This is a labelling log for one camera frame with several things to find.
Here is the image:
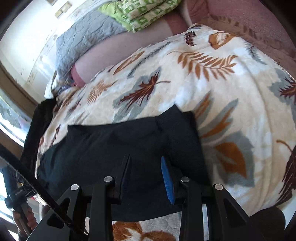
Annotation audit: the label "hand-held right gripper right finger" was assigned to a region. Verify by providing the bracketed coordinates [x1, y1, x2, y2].
[161, 156, 263, 241]

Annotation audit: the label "green patterned blanket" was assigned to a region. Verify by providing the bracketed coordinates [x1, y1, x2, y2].
[97, 0, 183, 33]

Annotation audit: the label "beige wall plate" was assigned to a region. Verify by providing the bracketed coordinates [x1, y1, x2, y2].
[54, 1, 72, 18]

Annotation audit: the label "leaf print blanket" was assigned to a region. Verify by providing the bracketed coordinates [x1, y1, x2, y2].
[35, 23, 296, 241]

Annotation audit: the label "white cloth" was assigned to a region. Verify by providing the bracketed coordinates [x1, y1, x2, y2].
[45, 76, 58, 98]

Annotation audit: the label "black pants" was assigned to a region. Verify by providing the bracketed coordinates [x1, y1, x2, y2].
[35, 104, 211, 222]

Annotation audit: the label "black jacket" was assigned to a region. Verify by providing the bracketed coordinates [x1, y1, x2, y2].
[21, 97, 58, 172]

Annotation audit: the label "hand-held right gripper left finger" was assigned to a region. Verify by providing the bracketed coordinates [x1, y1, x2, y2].
[26, 153, 131, 241]

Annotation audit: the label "grey quilted blanket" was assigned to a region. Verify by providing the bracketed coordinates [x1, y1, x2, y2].
[55, 10, 127, 79]

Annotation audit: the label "window with wooden frame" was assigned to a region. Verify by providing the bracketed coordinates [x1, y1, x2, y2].
[0, 61, 41, 149]

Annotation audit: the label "person's left hand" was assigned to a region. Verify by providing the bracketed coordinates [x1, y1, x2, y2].
[11, 205, 40, 235]

